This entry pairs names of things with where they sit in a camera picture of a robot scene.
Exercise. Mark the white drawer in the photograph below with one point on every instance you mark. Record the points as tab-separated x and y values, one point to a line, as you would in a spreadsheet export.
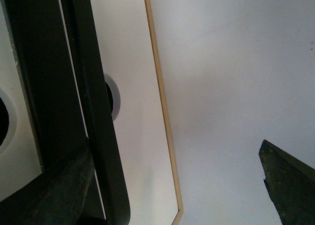
127	57
41	120

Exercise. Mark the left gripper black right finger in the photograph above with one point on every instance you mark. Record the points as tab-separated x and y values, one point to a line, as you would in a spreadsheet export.
290	184

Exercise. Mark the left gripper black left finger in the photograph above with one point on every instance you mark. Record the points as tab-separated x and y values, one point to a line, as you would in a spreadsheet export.
56	196

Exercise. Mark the wooden drawer cabinet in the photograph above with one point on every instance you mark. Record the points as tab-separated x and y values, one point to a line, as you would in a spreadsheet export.
164	107

